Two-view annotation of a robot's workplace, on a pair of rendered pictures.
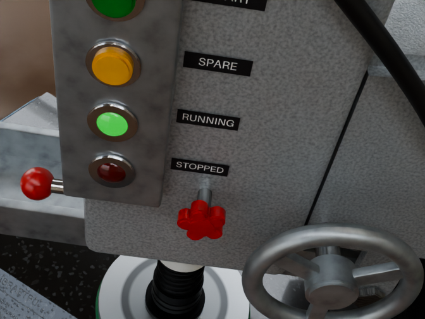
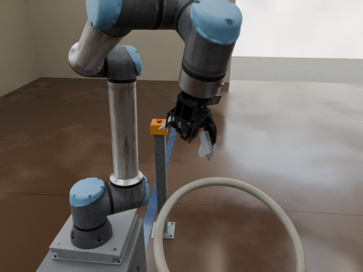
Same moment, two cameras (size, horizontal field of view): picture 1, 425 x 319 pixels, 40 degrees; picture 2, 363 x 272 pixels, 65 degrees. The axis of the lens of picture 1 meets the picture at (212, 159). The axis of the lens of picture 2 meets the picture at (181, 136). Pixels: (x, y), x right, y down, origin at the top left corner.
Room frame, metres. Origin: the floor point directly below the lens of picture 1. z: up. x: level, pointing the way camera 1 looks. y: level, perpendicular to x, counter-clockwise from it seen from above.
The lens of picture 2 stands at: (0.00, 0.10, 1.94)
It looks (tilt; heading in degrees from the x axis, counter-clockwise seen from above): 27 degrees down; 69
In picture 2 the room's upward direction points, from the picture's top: straight up
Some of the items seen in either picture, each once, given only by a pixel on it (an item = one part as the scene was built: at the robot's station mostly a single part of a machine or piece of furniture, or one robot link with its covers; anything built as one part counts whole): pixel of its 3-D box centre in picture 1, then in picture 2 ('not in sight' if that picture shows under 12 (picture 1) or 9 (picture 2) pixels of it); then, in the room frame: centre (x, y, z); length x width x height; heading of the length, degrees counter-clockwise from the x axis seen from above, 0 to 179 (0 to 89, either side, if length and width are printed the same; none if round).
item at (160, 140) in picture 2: not in sight; (161, 181); (0.53, 1.98, 0.54); 0.20 x 0.20 x 1.09; 67
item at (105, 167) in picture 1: (112, 170); not in sight; (0.30, 0.07, 1.31); 0.02 x 0.01 x 0.02; 94
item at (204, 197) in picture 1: (202, 207); not in sight; (0.30, 0.00, 1.28); 0.04 x 0.04 x 0.04; 4
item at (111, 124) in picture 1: (112, 122); not in sight; (0.30, 0.07, 1.36); 0.02 x 0.01 x 0.02; 94
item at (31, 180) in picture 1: (61, 187); not in sight; (0.35, 0.14, 1.22); 0.08 x 0.03 x 0.03; 94
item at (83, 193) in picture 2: not in sight; (90, 201); (-0.02, 1.19, 1.10); 0.17 x 0.15 x 0.18; 6
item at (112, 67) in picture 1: (112, 66); not in sight; (0.30, 0.07, 1.41); 0.03 x 0.01 x 0.03; 94
